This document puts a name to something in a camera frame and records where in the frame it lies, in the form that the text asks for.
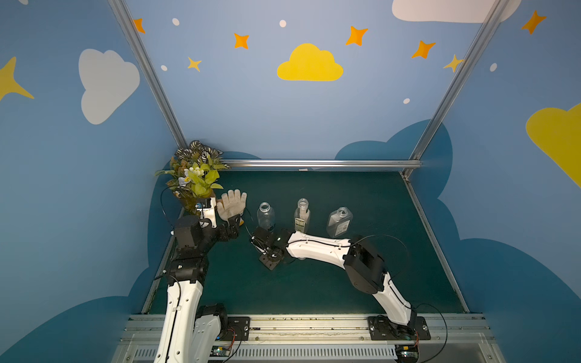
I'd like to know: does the left aluminium frame post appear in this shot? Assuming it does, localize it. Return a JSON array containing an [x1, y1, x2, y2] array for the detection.
[[108, 0, 187, 148]]

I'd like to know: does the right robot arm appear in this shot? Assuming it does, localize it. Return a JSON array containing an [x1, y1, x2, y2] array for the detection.
[[250, 227, 417, 329]]

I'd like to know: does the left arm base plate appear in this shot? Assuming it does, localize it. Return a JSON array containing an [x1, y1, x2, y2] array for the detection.
[[216, 316, 251, 342]]

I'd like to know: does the aluminium back rail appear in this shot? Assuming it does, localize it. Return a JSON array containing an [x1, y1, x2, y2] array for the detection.
[[225, 159, 422, 169]]

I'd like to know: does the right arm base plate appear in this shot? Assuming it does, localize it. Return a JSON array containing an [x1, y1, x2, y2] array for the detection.
[[367, 315, 431, 341]]

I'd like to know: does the right circuit board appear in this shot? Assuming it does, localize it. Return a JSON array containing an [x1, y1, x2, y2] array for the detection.
[[395, 345, 419, 363]]

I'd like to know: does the left side table rail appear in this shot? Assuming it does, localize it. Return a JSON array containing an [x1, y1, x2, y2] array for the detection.
[[130, 207, 183, 314]]

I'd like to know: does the tall clear labelled bottle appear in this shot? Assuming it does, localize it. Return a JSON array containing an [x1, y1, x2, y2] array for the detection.
[[294, 198, 310, 234]]

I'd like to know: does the left circuit board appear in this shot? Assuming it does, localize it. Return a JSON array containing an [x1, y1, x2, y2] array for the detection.
[[210, 346, 231, 358]]

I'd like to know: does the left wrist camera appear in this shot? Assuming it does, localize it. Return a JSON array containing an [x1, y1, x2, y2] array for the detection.
[[195, 197, 217, 228]]

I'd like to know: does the right aluminium frame post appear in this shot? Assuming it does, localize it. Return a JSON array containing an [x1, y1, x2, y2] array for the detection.
[[409, 0, 510, 163]]

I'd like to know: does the aluminium frame post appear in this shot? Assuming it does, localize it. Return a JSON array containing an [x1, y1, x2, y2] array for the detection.
[[409, 0, 510, 163], [108, 0, 187, 148]]

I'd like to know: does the circuit board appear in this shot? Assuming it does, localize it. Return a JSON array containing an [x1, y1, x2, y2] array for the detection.
[[395, 345, 419, 363], [210, 346, 231, 358]]

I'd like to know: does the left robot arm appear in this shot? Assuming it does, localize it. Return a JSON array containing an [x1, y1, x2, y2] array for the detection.
[[154, 215, 248, 362]]

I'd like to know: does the white knitted work glove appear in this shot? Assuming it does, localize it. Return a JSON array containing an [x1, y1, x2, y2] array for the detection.
[[216, 189, 248, 222]]

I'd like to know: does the right side table rail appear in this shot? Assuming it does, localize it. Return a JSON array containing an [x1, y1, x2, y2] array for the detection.
[[400, 168, 470, 313]]

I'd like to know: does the square clear plastic bottle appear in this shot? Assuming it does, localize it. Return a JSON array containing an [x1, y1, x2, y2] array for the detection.
[[327, 207, 353, 238]]

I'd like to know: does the artificial potted plant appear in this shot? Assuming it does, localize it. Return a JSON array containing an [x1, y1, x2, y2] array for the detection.
[[154, 140, 230, 214]]

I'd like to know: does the table rail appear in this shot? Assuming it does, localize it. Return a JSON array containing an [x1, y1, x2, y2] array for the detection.
[[130, 207, 183, 314], [400, 168, 470, 313]]

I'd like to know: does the round clear plastic bottle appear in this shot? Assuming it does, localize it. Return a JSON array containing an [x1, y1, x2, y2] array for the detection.
[[257, 202, 275, 231]]

